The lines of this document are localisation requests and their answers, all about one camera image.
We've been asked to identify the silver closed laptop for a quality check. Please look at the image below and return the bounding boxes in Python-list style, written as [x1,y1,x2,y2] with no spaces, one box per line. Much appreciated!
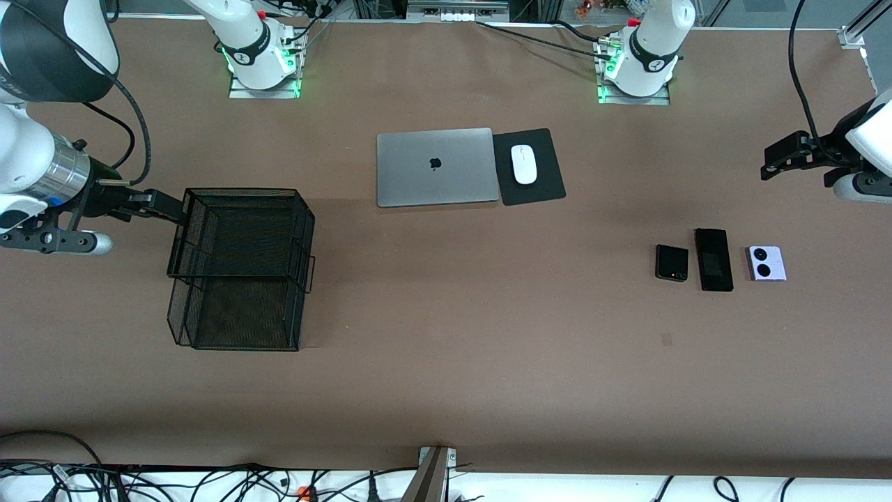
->
[376,127,501,208]

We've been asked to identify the thick black looped cable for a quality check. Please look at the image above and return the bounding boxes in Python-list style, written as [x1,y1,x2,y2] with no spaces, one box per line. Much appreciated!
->
[0,430,105,502]

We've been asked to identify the lilac flip phone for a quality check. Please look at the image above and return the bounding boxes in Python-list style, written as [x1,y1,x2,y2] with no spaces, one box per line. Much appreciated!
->
[746,245,788,282]

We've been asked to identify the long black smartphone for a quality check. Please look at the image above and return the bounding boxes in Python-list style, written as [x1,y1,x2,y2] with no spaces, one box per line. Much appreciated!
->
[694,227,735,293]

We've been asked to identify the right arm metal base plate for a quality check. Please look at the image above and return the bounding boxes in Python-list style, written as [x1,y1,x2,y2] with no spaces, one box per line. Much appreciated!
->
[229,68,302,100]

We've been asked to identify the small black flip phone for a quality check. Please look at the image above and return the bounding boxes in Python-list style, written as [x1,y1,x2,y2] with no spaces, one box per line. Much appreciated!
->
[654,243,690,282]

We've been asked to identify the short black table cable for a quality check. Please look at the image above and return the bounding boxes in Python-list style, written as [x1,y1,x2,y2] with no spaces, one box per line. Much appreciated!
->
[554,20,607,43]

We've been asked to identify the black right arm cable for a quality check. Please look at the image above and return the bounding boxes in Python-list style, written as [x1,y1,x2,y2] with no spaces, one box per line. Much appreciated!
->
[10,0,152,188]

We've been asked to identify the grey power strip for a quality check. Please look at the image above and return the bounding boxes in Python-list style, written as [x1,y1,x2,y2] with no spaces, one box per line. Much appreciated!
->
[406,0,511,22]

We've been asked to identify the grey metal camera bracket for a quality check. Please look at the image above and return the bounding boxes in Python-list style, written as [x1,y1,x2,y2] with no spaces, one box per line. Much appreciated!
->
[399,446,459,502]

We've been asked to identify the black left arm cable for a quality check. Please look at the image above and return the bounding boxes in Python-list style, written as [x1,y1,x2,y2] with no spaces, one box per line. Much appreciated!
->
[788,0,837,165]

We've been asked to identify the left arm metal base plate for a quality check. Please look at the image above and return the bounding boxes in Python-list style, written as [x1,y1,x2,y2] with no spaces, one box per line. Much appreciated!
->
[598,82,672,107]

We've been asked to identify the black mouse pad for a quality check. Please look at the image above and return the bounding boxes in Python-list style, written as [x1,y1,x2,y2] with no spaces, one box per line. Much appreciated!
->
[492,128,567,207]

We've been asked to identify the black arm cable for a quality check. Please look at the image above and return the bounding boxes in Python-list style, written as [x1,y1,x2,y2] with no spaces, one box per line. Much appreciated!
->
[10,0,152,188]
[788,0,837,165]

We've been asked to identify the white computer mouse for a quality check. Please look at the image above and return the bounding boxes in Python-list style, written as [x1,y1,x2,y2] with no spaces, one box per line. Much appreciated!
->
[511,144,538,185]

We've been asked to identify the black wire mesh basket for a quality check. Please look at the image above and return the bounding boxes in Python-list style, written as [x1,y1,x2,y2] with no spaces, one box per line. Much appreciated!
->
[166,187,316,351]

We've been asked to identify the long black table cable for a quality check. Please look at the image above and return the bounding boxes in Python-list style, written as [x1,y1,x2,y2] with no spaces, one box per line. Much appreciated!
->
[475,20,608,58]

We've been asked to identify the aluminium frame profile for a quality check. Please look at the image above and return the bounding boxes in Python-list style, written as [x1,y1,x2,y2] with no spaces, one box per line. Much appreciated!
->
[838,0,892,50]

